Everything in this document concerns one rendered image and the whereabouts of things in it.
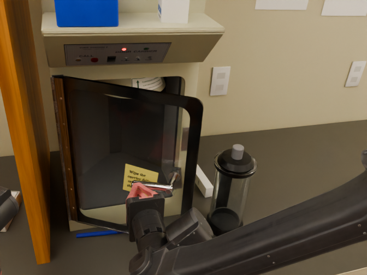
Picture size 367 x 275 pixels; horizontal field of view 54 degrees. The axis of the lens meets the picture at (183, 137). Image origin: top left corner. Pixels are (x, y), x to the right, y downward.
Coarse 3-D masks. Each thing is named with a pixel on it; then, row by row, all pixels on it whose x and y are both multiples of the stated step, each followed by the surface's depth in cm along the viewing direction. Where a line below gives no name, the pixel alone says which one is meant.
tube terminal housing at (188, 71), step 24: (48, 0) 65; (120, 0) 69; (144, 0) 70; (192, 0) 73; (72, 72) 74; (96, 72) 75; (120, 72) 77; (144, 72) 78; (168, 72) 80; (192, 72) 82; (192, 96) 85
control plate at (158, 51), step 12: (72, 48) 63; (84, 48) 64; (96, 48) 64; (108, 48) 65; (120, 48) 66; (132, 48) 66; (156, 48) 68; (168, 48) 69; (72, 60) 67; (84, 60) 68; (120, 60) 71; (132, 60) 71; (144, 60) 72; (156, 60) 73
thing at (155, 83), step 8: (96, 80) 86; (104, 80) 83; (112, 80) 82; (120, 80) 81; (128, 80) 81; (136, 80) 82; (144, 80) 82; (152, 80) 84; (160, 80) 86; (144, 88) 83; (152, 88) 84; (160, 88) 86
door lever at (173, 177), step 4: (172, 172) 77; (176, 172) 77; (168, 176) 78; (172, 176) 77; (176, 176) 77; (136, 180) 75; (172, 180) 75; (176, 180) 78; (132, 184) 75; (144, 184) 74; (148, 184) 74; (152, 184) 74; (156, 184) 74; (160, 184) 74; (164, 184) 74; (168, 184) 74; (172, 184) 74; (148, 188) 74; (152, 188) 74; (156, 188) 74; (160, 188) 73; (164, 188) 73; (168, 188) 73; (172, 188) 73; (164, 192) 74; (168, 192) 73; (172, 192) 74
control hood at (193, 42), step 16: (48, 16) 63; (128, 16) 68; (144, 16) 69; (192, 16) 72; (208, 16) 73; (48, 32) 57; (64, 32) 58; (80, 32) 59; (96, 32) 60; (112, 32) 60; (128, 32) 61; (144, 32) 62; (160, 32) 63; (176, 32) 64; (192, 32) 65; (208, 32) 66; (48, 48) 62; (176, 48) 70; (192, 48) 71; (208, 48) 72; (48, 64) 68; (64, 64) 69; (112, 64) 72; (128, 64) 73
